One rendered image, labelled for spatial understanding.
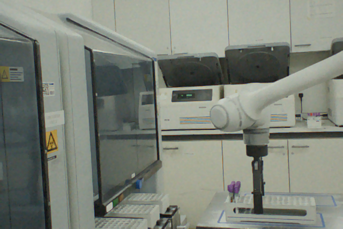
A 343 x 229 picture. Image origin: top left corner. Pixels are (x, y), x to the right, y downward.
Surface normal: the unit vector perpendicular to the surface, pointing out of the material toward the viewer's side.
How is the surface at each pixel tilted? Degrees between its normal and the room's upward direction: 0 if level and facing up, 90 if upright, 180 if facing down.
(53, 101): 90
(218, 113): 95
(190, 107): 90
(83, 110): 90
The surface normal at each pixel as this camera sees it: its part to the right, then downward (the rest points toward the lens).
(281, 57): -0.09, 0.83
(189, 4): -0.22, 0.06
